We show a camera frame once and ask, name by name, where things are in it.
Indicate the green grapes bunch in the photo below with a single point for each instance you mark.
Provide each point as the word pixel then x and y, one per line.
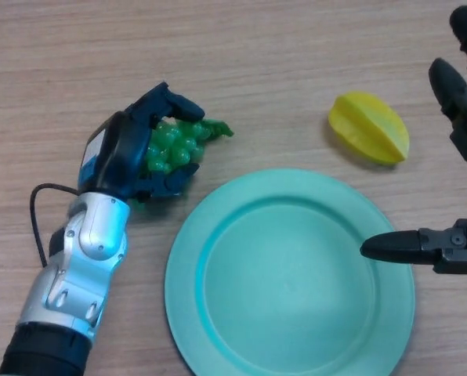
pixel 174 145

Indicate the teal round plate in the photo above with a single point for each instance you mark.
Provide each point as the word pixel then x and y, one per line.
pixel 288 278

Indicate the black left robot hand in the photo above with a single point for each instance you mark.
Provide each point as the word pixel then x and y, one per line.
pixel 116 156

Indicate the yellow starfruit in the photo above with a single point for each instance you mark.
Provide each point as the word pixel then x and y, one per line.
pixel 368 125

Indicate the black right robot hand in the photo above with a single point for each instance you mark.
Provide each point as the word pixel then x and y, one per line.
pixel 460 117

